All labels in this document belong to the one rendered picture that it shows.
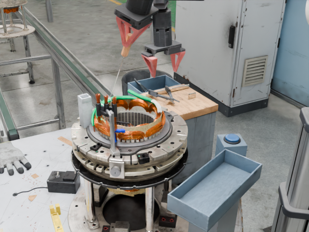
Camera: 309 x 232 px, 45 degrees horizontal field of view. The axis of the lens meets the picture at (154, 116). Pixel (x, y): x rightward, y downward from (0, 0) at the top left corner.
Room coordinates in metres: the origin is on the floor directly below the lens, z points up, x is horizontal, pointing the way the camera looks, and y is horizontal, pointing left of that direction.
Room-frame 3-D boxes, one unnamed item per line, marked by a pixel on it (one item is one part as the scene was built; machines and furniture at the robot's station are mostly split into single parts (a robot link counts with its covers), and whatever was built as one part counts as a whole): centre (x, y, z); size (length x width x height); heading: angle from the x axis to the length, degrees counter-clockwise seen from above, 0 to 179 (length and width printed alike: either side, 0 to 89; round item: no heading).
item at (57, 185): (1.01, 0.31, 0.81); 0.10 x 0.06 x 0.06; 85
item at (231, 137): (0.93, -0.23, 1.04); 0.04 x 0.04 x 0.01
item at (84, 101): (0.89, 0.19, 1.14); 0.03 x 0.03 x 0.09; 35
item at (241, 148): (0.93, -0.23, 0.91); 0.07 x 0.07 x 0.25; 8
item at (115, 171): (0.71, 0.09, 1.07); 0.03 x 0.01 x 0.03; 83
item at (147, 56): (1.12, 0.00, 1.20); 0.07 x 0.07 x 0.09; 32
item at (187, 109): (1.14, -0.08, 1.05); 0.20 x 0.19 x 0.02; 32
